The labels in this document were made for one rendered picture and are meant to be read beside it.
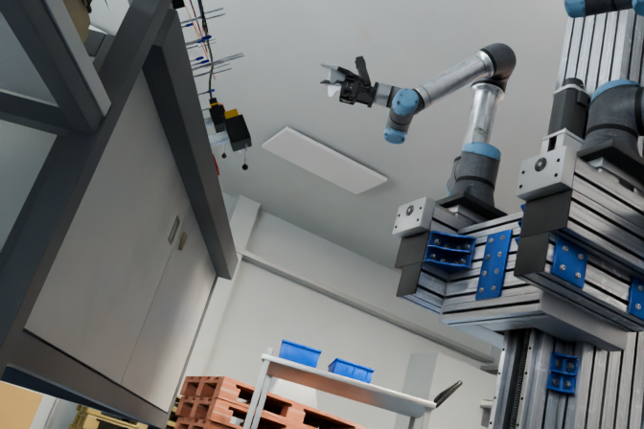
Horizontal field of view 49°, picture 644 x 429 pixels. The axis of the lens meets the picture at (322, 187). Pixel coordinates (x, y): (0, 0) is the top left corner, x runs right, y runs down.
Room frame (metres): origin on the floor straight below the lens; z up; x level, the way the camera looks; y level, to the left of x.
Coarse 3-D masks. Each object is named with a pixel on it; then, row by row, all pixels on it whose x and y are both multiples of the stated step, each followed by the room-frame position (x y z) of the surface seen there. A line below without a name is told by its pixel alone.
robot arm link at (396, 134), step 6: (390, 108) 2.02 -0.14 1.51; (390, 120) 1.96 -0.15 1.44; (390, 126) 1.99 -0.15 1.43; (396, 126) 1.97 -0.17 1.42; (402, 126) 1.96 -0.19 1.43; (408, 126) 1.98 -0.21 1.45; (384, 132) 2.01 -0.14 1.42; (390, 132) 1.99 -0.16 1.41; (396, 132) 1.98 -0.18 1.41; (402, 132) 1.99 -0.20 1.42; (384, 138) 2.03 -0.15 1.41; (390, 138) 2.02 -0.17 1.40; (396, 138) 2.00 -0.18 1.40; (402, 138) 2.00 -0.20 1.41; (396, 144) 2.04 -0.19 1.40
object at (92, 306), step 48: (144, 96) 0.95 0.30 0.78; (144, 144) 1.03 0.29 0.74; (96, 192) 0.94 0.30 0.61; (144, 192) 1.12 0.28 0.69; (96, 240) 1.01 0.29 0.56; (144, 240) 1.22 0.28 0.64; (48, 288) 0.92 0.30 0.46; (96, 288) 1.09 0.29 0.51; (144, 288) 1.34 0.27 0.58; (48, 336) 0.99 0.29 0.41; (96, 336) 1.18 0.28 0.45
